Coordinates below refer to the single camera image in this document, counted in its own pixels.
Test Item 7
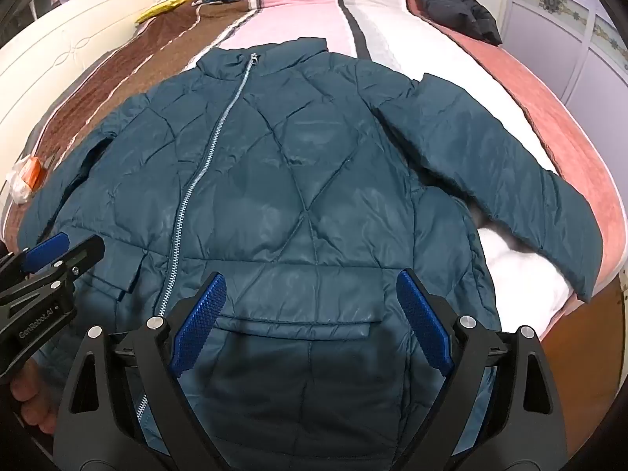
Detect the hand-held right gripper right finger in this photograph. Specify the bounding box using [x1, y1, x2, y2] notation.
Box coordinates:
[392, 270, 571, 471]

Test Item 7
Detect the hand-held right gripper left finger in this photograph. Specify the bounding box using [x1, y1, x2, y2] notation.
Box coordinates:
[51, 272, 227, 471]

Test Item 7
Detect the person's left hand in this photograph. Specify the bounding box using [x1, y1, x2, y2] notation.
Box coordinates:
[10, 357, 64, 435]

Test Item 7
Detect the white patterned wardrobe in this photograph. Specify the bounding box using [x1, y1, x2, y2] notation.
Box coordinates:
[500, 0, 628, 123]

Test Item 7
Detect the black puffer jacket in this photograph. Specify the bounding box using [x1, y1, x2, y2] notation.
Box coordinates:
[408, 0, 504, 45]

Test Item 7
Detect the white headboard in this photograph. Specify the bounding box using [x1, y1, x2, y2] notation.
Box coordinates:
[0, 0, 162, 197]

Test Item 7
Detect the teal quilted jacket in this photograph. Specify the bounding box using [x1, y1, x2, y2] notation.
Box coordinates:
[17, 37, 602, 471]

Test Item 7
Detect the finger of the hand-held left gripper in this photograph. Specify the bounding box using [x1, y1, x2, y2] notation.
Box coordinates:
[0, 234, 107, 306]
[0, 232, 69, 276]

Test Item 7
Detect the striped bed blanket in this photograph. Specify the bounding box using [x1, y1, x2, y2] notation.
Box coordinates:
[5, 0, 619, 457]

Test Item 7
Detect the orange and white tissue packet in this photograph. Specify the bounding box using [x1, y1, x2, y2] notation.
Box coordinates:
[5, 154, 47, 203]

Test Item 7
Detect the yellow plastic bag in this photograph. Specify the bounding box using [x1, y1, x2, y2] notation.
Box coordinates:
[135, 0, 204, 24]

